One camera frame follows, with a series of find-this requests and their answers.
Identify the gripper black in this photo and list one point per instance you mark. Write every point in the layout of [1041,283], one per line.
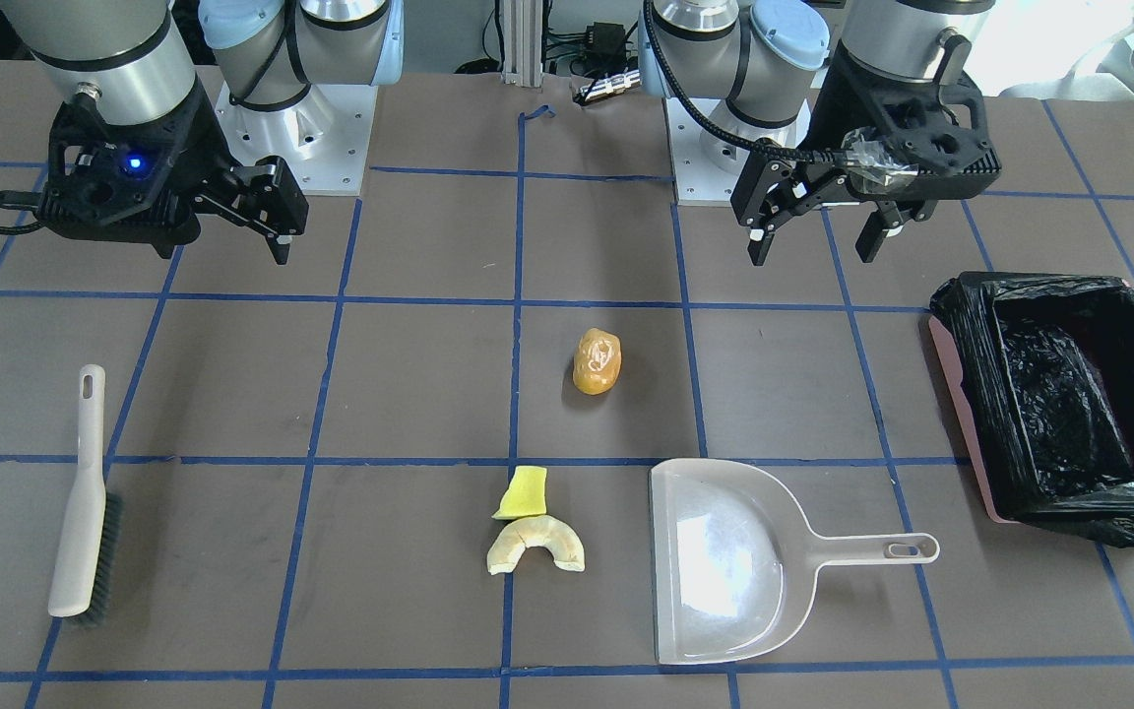
[826,133]
[195,138]

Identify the orange-brown bread roll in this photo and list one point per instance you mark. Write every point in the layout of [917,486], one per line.
[596,362]

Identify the beige plastic dustpan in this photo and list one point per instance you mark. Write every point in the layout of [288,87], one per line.
[736,563]

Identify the yellow sponge piece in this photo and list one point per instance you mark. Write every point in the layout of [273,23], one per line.
[525,496]

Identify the pale croissant piece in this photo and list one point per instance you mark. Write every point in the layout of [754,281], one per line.
[555,536]

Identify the beige hand brush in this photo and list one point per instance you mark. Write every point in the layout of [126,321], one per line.
[81,579]

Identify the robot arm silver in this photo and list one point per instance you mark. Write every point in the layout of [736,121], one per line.
[764,59]
[131,56]

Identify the bin with black bag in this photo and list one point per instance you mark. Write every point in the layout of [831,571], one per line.
[1040,368]

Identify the black power adapter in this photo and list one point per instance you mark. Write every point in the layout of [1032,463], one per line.
[604,41]

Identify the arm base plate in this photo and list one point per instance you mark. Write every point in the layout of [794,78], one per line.
[706,168]
[324,138]

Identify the aluminium frame post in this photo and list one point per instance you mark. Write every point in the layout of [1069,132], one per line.
[522,26]

